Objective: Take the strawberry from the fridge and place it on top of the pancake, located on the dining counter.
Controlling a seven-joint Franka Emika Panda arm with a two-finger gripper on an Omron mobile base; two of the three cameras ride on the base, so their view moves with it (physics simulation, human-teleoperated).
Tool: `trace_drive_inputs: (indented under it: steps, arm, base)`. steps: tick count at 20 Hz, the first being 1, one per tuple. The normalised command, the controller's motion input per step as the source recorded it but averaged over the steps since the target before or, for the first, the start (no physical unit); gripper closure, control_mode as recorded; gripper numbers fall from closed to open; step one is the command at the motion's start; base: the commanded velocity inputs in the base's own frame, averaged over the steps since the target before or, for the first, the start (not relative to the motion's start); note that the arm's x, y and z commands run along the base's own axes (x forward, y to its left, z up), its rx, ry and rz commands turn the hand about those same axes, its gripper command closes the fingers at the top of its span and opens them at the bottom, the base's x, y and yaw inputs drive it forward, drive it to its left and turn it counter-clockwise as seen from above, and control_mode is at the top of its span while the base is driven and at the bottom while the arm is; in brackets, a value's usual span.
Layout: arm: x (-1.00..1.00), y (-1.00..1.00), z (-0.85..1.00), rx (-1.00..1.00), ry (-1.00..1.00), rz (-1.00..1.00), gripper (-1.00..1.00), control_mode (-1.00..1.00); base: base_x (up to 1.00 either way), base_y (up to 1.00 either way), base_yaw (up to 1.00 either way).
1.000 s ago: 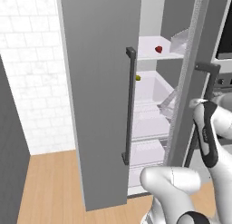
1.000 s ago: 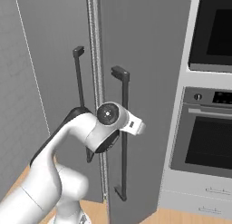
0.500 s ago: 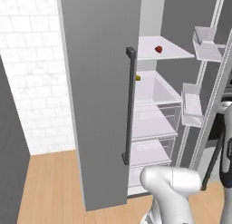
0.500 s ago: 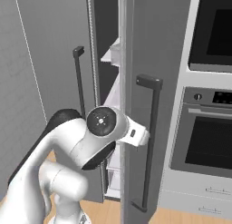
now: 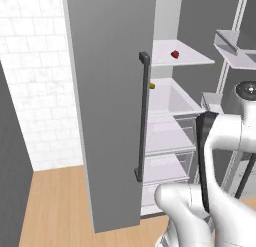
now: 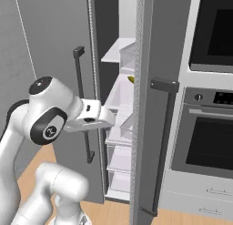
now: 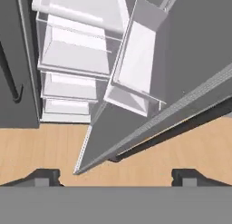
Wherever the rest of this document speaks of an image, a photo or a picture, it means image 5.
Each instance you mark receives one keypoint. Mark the white fridge shelf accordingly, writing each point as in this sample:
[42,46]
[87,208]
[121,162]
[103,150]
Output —
[190,56]

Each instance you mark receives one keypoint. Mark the dark grey cabinet panel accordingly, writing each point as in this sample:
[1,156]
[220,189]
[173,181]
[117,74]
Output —
[13,164]

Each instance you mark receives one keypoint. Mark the clear fridge drawer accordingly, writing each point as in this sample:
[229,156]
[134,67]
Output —
[170,134]
[166,167]

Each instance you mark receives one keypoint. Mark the red strawberry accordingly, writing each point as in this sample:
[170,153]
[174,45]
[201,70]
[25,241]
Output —
[175,54]

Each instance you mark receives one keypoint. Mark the grey closed fridge door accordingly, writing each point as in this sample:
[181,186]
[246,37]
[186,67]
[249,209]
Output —
[110,101]

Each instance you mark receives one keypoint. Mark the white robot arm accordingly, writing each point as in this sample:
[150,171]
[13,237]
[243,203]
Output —
[226,217]

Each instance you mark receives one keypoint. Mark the open fridge door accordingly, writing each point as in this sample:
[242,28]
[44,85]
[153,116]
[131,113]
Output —
[250,21]

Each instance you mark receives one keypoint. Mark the white fridge shelf tray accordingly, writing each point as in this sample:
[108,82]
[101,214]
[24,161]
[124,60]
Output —
[170,99]

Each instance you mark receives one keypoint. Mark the white fridge door bin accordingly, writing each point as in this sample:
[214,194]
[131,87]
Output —
[230,46]

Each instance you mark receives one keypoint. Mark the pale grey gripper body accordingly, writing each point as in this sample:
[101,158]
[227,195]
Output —
[212,101]

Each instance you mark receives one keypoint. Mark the grey fridge body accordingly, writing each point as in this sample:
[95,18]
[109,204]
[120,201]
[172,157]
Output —
[195,21]

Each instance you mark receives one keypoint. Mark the yellow-green fruit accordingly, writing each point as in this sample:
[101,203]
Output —
[152,86]

